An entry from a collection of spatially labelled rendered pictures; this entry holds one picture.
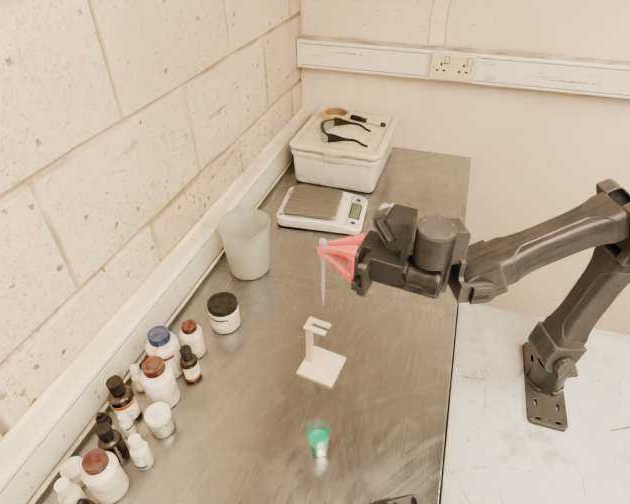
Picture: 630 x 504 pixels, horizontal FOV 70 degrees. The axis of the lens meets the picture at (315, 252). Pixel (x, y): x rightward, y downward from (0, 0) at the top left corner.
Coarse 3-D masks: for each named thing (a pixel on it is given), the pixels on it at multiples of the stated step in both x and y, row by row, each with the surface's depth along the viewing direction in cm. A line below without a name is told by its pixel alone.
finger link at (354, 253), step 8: (376, 232) 72; (368, 240) 71; (376, 240) 71; (320, 248) 73; (328, 248) 72; (336, 248) 71; (344, 248) 70; (352, 248) 69; (360, 248) 69; (368, 248) 69; (328, 256) 74; (352, 256) 69; (360, 256) 70; (336, 264) 73; (352, 264) 70; (344, 272) 73; (352, 272) 71
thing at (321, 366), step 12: (312, 324) 88; (324, 324) 87; (312, 336) 90; (312, 348) 92; (312, 360) 95; (324, 360) 95; (336, 360) 95; (300, 372) 93; (312, 372) 93; (324, 372) 93; (336, 372) 93; (324, 384) 91
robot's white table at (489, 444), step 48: (480, 336) 101; (624, 336) 101; (480, 384) 91; (576, 384) 91; (624, 384) 91; (480, 432) 83; (528, 432) 83; (576, 432) 83; (624, 432) 83; (480, 480) 76; (528, 480) 76; (576, 480) 76; (624, 480) 76
